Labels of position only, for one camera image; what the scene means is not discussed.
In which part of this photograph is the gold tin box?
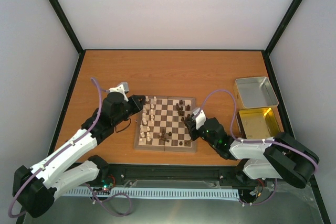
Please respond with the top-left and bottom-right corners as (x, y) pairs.
(236, 108), (280, 139)

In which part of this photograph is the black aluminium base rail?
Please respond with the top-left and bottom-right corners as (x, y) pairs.
(34, 163), (314, 190)

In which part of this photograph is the row of white chess pieces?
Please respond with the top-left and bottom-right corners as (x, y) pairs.
(139, 96), (157, 145)

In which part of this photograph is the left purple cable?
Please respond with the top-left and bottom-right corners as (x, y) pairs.
(7, 77), (111, 218)

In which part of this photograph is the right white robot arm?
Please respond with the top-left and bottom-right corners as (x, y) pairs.
(184, 118), (319, 188)

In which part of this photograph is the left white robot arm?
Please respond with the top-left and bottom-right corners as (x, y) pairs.
(12, 91), (146, 218)

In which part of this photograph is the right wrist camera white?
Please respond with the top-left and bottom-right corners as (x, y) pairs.
(192, 108), (206, 130)

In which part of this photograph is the wooden folding chess board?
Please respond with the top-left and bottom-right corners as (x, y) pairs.
(134, 95), (197, 153)

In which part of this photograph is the light blue cable duct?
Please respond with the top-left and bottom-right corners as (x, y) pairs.
(61, 187), (241, 200)

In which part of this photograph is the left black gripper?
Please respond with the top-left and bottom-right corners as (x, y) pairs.
(113, 94), (145, 125)

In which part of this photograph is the silver tin lid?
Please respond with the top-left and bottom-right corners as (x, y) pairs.
(233, 77), (279, 109)

